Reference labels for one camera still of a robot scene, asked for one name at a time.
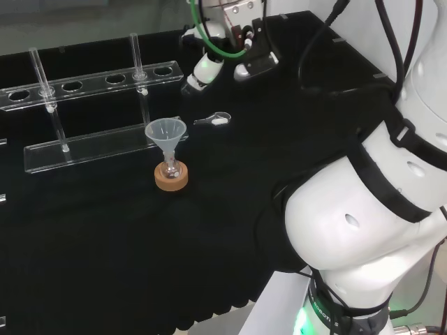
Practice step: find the clear acrylic funnel stand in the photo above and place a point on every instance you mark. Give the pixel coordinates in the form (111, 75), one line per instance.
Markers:
(87, 153)

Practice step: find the black bench cloth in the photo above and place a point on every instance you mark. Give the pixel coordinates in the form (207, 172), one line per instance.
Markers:
(104, 244)

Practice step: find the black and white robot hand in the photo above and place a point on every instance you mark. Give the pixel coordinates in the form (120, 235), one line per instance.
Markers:
(256, 59)

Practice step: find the translucent plastic funnel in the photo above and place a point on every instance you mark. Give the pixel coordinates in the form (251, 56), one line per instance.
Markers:
(166, 132)

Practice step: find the small round-bottom glass flask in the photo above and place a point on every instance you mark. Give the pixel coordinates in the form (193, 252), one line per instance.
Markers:
(171, 170)

